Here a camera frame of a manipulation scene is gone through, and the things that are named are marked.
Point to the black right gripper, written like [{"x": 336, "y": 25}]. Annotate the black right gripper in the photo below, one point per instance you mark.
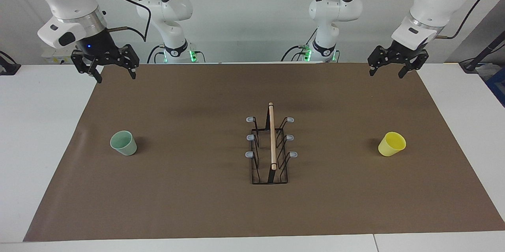
[{"x": 94, "y": 47}]

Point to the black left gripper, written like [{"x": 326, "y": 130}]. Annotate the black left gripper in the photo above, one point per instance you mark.
[{"x": 402, "y": 55}]

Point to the green plastic cup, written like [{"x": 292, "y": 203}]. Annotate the green plastic cup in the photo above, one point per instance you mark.
[{"x": 125, "y": 145}]

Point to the yellow plastic cup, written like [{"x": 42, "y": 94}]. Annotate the yellow plastic cup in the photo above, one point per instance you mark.
[{"x": 390, "y": 145}]

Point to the white power strip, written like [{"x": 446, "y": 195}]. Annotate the white power strip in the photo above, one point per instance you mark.
[{"x": 51, "y": 58}]

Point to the black table clamp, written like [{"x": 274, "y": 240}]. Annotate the black table clamp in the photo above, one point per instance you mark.
[{"x": 8, "y": 68}]

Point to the blue box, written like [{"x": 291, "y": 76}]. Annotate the blue box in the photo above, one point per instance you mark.
[{"x": 498, "y": 86}]

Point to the brown table mat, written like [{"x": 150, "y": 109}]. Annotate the brown table mat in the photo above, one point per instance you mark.
[{"x": 197, "y": 204}]

